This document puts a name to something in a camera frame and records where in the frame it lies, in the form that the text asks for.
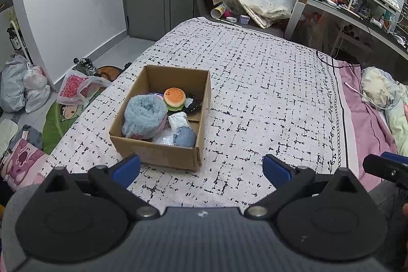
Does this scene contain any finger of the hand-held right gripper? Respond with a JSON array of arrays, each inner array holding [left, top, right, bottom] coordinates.
[[363, 151, 408, 187]]

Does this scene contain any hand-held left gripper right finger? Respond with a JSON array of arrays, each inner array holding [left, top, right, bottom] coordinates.
[[245, 154, 367, 218]]

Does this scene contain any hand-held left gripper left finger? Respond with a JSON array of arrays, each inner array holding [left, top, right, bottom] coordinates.
[[45, 154, 160, 220]]

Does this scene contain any brown cardboard box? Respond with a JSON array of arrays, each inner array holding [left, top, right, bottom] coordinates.
[[109, 65, 211, 172]]

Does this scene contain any fluffy blue plush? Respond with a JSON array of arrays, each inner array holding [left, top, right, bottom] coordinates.
[[122, 94, 176, 145]]

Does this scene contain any small blue denim puff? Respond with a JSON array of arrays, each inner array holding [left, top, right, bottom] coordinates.
[[173, 126, 197, 148]]

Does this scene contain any burger plush toy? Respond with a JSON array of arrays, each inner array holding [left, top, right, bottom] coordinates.
[[163, 87, 186, 111]]

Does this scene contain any white soft cloth item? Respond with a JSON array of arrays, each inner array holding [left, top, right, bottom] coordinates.
[[168, 112, 189, 130]]

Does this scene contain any person's right leg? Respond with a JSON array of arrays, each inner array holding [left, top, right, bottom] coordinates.
[[368, 179, 408, 272]]

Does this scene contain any crumpled pale quilt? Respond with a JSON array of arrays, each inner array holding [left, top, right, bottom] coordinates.
[[360, 66, 408, 148]]

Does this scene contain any green cartoon floor mat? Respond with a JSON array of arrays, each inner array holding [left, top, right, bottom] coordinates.
[[42, 94, 94, 154]]

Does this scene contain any white black-patterned bedspread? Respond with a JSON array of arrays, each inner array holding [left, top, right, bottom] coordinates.
[[48, 19, 349, 209]]

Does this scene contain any red and white plastic bag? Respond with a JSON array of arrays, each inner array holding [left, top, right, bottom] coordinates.
[[57, 70, 110, 107]]

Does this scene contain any brown round object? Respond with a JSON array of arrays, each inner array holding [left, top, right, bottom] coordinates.
[[97, 66, 124, 81]]

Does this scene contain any pink cartoon cushion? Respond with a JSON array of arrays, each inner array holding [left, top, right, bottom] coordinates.
[[0, 138, 53, 191]]

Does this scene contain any small black floor object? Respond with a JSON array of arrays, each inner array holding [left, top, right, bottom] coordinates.
[[74, 58, 99, 75]]

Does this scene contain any grey plastic bag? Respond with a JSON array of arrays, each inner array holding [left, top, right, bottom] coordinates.
[[0, 54, 30, 113]]

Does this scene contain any beige canvas tote bag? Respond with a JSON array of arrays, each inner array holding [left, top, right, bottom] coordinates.
[[225, 0, 292, 29]]

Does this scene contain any printed paper tube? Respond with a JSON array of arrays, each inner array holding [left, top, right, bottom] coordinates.
[[211, 3, 229, 19]]

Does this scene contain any white metal rack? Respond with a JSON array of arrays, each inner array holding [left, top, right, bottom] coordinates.
[[6, 6, 33, 66]]

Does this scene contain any white desk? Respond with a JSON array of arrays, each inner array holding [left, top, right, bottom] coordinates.
[[284, 0, 408, 62]]

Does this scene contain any white cable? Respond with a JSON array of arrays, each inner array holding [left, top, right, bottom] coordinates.
[[344, 82, 393, 109]]

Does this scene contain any black cable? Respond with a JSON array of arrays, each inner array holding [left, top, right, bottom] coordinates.
[[315, 50, 361, 69]]

